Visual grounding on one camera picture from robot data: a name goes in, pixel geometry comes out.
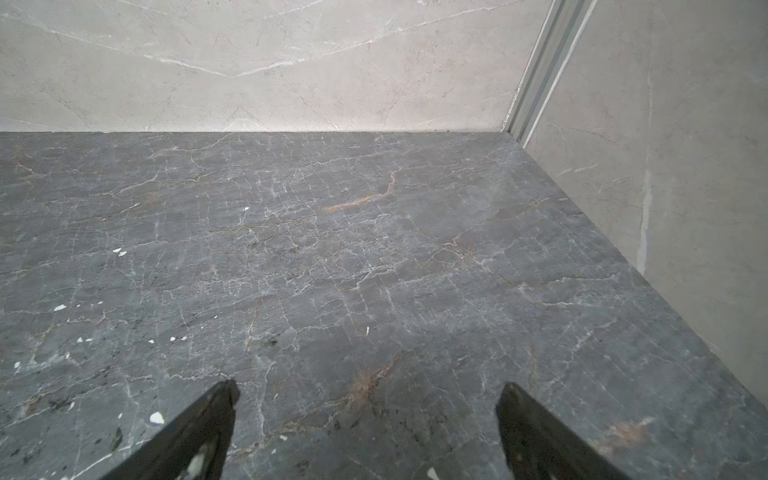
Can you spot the aluminium corner frame post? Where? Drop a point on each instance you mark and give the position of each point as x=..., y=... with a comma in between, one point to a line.
x=563, y=26

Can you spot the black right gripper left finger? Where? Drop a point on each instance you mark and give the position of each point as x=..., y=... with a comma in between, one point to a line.
x=193, y=446

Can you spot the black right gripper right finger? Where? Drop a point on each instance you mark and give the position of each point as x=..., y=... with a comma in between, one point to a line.
x=537, y=445

